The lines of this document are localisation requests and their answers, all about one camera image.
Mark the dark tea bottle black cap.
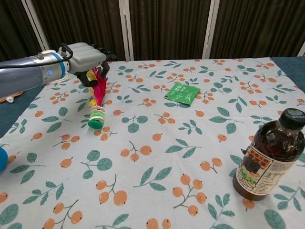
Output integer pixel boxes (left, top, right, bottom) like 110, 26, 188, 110
232, 108, 305, 201

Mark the red green toy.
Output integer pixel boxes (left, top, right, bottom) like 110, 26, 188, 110
86, 67, 108, 129

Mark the black folding screen white frame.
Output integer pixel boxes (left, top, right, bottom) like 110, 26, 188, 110
0, 0, 305, 62

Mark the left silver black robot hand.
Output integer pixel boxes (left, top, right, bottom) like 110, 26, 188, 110
58, 42, 117, 88

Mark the green tea sachet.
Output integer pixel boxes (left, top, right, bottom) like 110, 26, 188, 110
163, 82, 201, 105

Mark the blue ball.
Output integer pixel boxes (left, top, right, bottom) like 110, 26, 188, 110
0, 147, 9, 171

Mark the brown spouted snack pouch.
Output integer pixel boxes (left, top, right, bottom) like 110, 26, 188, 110
0, 90, 24, 104

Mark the floral tablecloth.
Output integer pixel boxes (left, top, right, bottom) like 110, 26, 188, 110
0, 58, 305, 229

